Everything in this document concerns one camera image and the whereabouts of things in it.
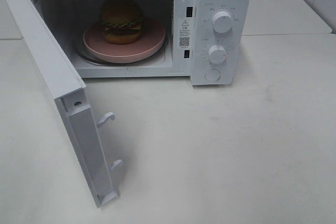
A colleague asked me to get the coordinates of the pink round plate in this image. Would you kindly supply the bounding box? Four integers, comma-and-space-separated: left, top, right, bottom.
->
83, 18, 165, 63

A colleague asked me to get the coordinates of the toy burger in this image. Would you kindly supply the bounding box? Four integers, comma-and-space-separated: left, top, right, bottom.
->
100, 0, 143, 45

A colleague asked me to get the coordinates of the white microwave oven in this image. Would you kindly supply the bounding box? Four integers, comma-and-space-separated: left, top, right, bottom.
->
31, 0, 249, 86

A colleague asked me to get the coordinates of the glass microwave turntable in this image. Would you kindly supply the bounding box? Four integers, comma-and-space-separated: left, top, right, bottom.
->
76, 47, 165, 67

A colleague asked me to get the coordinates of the white microwave door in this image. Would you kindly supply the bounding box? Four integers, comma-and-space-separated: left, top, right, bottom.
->
6, 0, 122, 208

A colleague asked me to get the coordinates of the upper white power knob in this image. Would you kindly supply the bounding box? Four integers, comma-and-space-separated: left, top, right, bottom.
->
211, 9, 233, 34

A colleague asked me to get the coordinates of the round white door button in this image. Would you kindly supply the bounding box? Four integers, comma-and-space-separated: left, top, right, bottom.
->
205, 69, 221, 82

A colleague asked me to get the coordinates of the lower white timer knob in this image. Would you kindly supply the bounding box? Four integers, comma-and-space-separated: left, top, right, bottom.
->
207, 45, 227, 64

